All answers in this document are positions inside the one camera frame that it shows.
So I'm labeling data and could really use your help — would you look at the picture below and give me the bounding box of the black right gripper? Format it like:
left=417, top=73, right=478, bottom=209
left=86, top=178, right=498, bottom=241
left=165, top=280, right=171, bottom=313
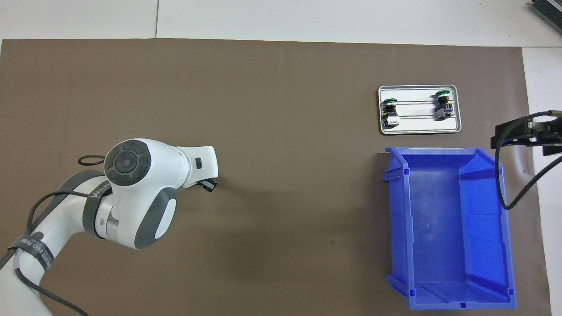
left=490, top=115, right=562, bottom=156

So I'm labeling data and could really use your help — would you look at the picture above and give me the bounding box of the brown paper table mat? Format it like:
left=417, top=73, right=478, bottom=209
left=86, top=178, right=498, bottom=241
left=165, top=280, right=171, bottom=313
left=0, top=39, right=553, bottom=316

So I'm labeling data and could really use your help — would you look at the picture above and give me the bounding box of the silver metal tray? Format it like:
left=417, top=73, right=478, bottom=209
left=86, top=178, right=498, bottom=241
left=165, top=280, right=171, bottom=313
left=378, top=85, right=462, bottom=135

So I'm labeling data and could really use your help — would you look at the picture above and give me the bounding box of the blue plastic storage bin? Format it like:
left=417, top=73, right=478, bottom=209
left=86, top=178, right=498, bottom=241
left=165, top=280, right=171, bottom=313
left=381, top=147, right=517, bottom=311

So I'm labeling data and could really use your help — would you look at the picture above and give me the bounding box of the grey ribbed device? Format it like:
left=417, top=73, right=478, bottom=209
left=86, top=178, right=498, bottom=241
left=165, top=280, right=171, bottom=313
left=529, top=0, right=562, bottom=36

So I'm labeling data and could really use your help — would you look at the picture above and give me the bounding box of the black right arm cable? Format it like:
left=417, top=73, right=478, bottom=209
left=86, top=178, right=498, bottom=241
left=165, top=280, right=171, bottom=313
left=494, top=110, right=562, bottom=210

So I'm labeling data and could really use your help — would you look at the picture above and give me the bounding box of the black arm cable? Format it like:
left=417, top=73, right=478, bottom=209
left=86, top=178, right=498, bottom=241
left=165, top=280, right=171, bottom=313
left=494, top=110, right=562, bottom=210
left=0, top=154, right=115, bottom=316

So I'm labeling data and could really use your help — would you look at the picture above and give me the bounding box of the green push button switch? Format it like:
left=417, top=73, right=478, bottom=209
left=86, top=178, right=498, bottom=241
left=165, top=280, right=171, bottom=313
left=435, top=90, right=454, bottom=121
left=381, top=99, right=400, bottom=129

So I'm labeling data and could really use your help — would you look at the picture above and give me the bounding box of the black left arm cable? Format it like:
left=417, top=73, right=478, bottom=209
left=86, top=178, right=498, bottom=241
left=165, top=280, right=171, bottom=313
left=0, top=154, right=115, bottom=316

